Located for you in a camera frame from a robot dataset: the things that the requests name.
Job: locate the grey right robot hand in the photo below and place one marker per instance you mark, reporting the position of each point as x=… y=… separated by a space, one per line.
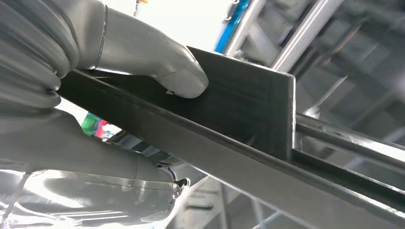
x=133 y=41

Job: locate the green plastic crate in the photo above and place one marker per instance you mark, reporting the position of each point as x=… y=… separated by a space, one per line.
x=90 y=124

